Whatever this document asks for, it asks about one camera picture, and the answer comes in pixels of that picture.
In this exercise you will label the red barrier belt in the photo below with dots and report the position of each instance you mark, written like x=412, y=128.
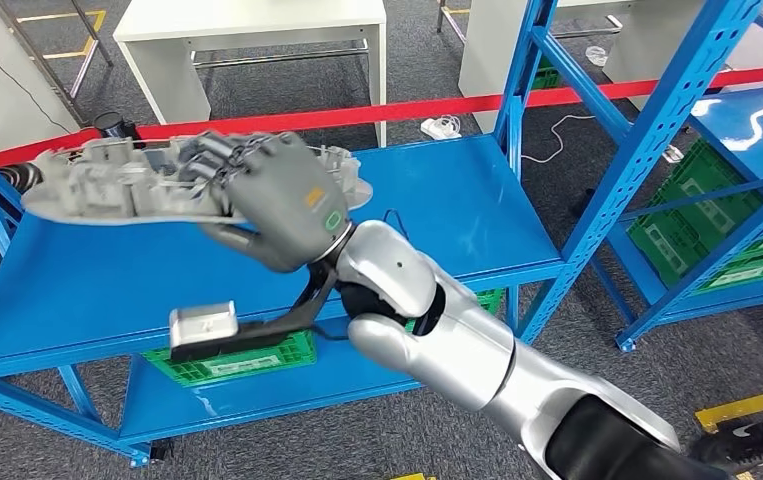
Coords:
x=388, y=112

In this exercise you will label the white table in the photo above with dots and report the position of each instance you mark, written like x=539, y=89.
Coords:
x=639, y=46
x=487, y=53
x=255, y=13

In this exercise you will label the black round stool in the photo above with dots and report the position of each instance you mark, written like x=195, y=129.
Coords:
x=10, y=177

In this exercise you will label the white power strip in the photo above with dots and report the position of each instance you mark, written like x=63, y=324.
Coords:
x=437, y=129

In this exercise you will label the black barrier post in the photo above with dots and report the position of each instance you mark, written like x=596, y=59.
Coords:
x=112, y=122

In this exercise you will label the silver plastic wheel hubcap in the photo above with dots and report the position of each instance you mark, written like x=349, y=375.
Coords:
x=89, y=192

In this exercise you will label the white cabinet panel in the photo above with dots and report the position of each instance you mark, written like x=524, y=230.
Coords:
x=3, y=73

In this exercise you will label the yellow floor tape square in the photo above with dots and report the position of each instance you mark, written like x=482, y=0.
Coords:
x=414, y=477
x=752, y=404

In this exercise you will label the person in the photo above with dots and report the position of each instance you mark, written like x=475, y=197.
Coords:
x=732, y=444

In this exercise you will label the blue metal shelf rack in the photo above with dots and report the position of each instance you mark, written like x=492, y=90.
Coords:
x=421, y=199
x=752, y=119

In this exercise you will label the steel table frame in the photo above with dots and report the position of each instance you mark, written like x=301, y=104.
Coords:
x=35, y=60

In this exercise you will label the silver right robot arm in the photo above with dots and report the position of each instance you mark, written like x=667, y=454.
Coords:
x=454, y=351

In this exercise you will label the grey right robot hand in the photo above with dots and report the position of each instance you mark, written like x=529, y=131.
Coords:
x=282, y=192

